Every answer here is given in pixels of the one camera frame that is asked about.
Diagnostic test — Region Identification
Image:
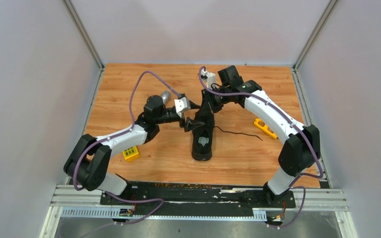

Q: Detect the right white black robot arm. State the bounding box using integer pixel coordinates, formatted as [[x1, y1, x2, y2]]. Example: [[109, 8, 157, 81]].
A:
[[198, 65, 320, 207]]

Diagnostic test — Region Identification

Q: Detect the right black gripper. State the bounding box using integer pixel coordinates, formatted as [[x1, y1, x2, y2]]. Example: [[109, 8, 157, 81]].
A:
[[199, 86, 231, 117]]

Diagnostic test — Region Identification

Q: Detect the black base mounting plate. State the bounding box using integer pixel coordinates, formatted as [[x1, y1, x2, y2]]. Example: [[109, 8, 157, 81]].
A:
[[68, 178, 296, 219]]

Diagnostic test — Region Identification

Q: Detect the purple cable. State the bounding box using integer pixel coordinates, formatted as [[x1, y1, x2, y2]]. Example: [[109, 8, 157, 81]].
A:
[[72, 70, 182, 227], [198, 66, 324, 230]]

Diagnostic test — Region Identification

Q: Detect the black shoelace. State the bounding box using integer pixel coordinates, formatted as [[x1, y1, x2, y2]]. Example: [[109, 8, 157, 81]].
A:
[[213, 126, 263, 141]]

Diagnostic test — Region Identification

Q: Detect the yellow triangular toy piece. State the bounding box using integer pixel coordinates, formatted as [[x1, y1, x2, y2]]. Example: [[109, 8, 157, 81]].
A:
[[254, 118, 278, 139]]

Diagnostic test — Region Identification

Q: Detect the aluminium frame rail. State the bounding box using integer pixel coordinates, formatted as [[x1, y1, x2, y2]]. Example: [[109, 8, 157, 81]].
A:
[[40, 182, 357, 238]]

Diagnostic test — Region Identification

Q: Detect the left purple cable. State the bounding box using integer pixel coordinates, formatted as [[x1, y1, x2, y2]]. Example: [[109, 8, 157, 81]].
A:
[[72, 70, 182, 227]]

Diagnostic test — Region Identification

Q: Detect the black sneaker shoe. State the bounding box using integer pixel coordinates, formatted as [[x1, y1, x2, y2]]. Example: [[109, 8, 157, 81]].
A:
[[191, 110, 215, 161]]

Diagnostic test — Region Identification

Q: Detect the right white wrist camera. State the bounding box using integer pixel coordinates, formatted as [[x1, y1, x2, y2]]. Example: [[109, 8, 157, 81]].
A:
[[201, 69, 216, 89]]

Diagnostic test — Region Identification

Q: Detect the silver microphone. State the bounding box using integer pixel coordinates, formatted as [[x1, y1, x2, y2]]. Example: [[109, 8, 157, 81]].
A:
[[160, 90, 171, 105]]

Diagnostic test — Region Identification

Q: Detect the colourful toy block stack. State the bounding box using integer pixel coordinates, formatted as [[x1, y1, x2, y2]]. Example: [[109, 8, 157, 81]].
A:
[[122, 146, 140, 162]]

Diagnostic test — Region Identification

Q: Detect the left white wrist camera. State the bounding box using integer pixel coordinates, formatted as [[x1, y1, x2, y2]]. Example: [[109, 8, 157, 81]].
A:
[[174, 94, 191, 118]]

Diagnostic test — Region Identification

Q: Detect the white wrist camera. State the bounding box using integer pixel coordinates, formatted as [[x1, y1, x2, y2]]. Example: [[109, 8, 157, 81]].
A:
[[201, 69, 216, 89], [174, 94, 191, 118]]

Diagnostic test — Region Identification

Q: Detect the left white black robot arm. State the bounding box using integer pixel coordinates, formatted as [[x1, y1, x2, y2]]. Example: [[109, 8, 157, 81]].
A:
[[63, 94, 204, 205]]

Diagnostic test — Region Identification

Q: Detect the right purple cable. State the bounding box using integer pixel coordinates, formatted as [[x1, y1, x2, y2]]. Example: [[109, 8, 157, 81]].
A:
[[198, 66, 324, 230]]

